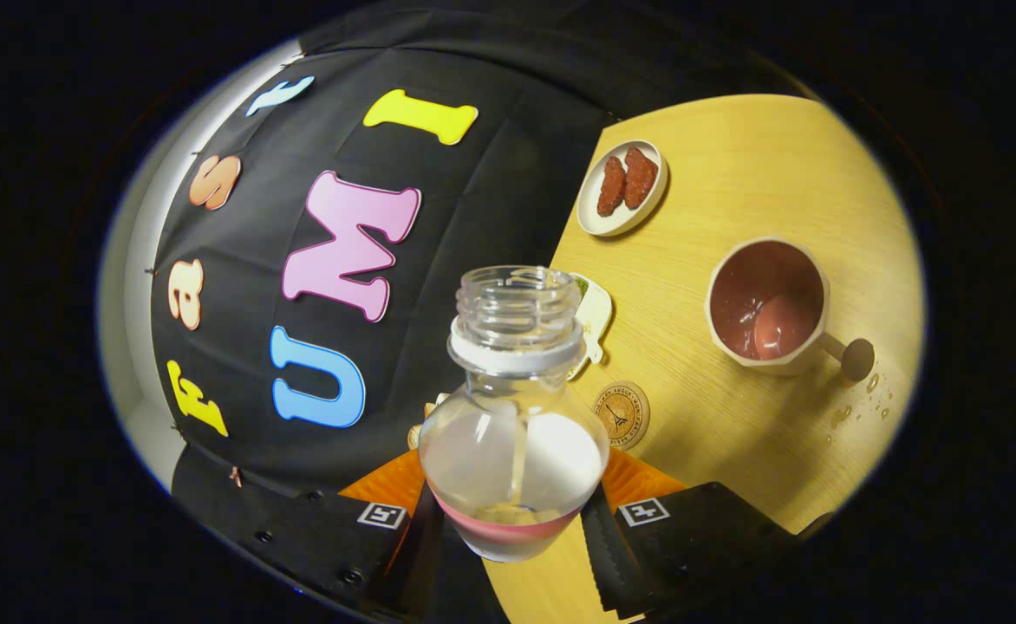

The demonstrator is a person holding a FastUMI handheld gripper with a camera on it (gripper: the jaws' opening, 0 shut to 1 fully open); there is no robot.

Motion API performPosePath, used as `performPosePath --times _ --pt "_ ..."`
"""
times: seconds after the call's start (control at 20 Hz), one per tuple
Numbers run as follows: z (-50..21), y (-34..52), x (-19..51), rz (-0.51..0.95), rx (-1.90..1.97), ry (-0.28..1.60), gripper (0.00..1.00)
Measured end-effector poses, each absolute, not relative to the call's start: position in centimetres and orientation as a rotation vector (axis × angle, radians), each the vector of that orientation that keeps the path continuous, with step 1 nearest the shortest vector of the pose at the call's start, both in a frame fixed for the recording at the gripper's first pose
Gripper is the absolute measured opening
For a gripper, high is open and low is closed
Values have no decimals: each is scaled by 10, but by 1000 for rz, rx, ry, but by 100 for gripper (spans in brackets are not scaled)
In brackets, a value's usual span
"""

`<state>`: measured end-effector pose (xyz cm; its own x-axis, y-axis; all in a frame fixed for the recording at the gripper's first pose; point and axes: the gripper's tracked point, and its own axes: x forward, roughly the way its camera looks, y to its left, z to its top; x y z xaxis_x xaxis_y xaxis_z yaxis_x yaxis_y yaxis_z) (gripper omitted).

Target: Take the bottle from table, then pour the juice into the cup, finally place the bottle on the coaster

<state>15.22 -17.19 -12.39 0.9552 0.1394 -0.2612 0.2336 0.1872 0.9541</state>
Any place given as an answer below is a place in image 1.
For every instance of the red meat piece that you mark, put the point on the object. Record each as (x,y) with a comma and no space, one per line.
(612,186)
(641,178)

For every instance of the clear juice bottle pink label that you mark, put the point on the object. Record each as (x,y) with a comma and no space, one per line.
(512,451)

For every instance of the round cork coaster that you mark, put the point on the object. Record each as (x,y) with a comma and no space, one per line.
(622,416)

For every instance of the white round plate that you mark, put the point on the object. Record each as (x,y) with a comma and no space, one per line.
(599,224)

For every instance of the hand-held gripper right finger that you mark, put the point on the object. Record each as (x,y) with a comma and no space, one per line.
(612,563)

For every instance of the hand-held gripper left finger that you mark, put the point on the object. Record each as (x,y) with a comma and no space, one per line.
(417,563)

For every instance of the black backdrop cloth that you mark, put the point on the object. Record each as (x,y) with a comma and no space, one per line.
(473,199)

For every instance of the pink clip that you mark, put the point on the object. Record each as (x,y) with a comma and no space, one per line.
(236,476)

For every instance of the wooden table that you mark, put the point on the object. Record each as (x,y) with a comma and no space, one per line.
(733,173)

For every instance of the white rectangular tray with greens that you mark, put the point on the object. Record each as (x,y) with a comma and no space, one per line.
(596,316)

